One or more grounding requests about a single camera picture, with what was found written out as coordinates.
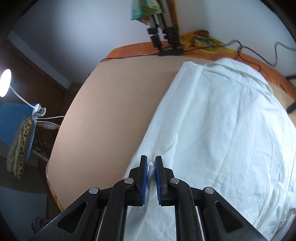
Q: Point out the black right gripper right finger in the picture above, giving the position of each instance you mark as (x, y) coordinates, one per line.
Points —
(165, 192)

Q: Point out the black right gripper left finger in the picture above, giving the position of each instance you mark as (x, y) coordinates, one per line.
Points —
(138, 194)

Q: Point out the white shirt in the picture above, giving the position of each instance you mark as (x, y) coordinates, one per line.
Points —
(220, 125)

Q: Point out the zebra striped clothing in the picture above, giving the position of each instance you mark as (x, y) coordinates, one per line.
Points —
(39, 223)

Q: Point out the beige bed blanket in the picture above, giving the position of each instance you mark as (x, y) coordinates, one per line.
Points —
(107, 122)

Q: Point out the leopard print cushion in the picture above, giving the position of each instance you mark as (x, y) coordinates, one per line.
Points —
(15, 161)

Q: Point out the orange patterned bed sheet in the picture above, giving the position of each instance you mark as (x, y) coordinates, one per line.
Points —
(270, 74)

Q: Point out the blue chair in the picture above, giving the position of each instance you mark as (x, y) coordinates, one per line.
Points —
(12, 115)

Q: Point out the yellow crumpled cloth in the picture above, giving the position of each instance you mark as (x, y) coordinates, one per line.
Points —
(199, 39)

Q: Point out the white desk lamp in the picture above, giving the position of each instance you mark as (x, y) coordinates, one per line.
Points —
(5, 86)

